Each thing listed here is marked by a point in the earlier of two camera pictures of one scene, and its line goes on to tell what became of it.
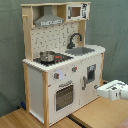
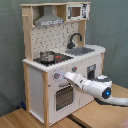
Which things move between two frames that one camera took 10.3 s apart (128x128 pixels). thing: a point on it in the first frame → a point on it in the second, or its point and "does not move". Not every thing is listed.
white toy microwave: (77, 11) does not move
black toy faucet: (71, 45) does not move
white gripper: (111, 90) → (78, 79)
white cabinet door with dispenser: (90, 70) does not move
